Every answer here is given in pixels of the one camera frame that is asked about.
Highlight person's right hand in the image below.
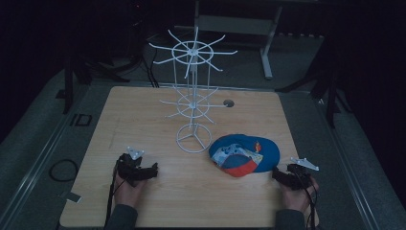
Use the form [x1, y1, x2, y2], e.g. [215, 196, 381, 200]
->
[281, 175, 320, 214]

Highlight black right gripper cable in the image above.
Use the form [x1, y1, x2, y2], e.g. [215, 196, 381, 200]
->
[296, 178, 320, 230]

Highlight black cable loop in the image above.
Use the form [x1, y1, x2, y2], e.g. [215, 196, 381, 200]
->
[48, 158, 80, 183]

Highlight black hanging cables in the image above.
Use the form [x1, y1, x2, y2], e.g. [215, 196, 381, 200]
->
[139, 18, 161, 89]

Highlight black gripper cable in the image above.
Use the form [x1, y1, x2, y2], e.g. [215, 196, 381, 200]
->
[103, 159, 121, 229]
[296, 178, 320, 230]

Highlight black rectangular floor marker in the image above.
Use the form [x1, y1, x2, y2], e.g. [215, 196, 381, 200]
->
[69, 112, 94, 127]

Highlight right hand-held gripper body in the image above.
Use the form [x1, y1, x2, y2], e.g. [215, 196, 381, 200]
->
[282, 156, 320, 192]

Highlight white wire display rack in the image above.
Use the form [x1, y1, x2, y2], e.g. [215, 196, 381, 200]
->
[147, 26, 238, 154]

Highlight blue and red cap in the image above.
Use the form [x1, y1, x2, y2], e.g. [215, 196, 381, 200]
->
[208, 133, 282, 178]

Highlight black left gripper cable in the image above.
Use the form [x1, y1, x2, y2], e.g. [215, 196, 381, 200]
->
[103, 159, 121, 229]

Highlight person's left hand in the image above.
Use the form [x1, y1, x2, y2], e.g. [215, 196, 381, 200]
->
[112, 167, 148, 209]

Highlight grey metal desk frame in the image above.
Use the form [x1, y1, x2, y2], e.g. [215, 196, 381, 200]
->
[192, 0, 284, 81]

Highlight black tripod stand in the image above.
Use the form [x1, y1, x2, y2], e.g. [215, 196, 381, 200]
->
[61, 47, 132, 116]
[275, 34, 353, 129]

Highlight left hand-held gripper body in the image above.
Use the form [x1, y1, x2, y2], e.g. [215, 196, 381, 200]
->
[116, 146, 151, 188]

